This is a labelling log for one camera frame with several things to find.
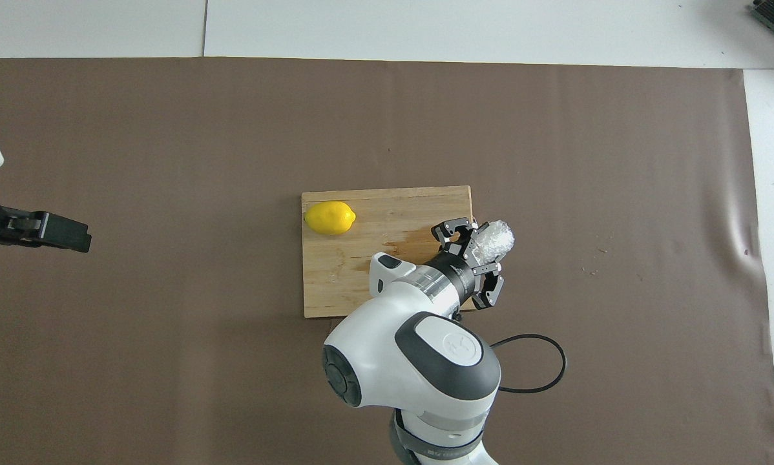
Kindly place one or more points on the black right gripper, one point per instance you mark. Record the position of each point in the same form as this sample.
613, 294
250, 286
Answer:
464, 274

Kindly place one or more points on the clear textured glass cup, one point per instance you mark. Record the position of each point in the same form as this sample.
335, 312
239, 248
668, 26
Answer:
497, 239

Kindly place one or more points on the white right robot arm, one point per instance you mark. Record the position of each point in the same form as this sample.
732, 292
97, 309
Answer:
387, 349

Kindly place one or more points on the wooden cutting board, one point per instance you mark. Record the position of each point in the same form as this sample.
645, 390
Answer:
335, 278

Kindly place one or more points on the yellow lemon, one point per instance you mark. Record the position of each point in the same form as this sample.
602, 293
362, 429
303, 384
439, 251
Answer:
330, 218

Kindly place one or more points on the brown paper table mat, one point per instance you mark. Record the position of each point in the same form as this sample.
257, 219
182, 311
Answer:
167, 355

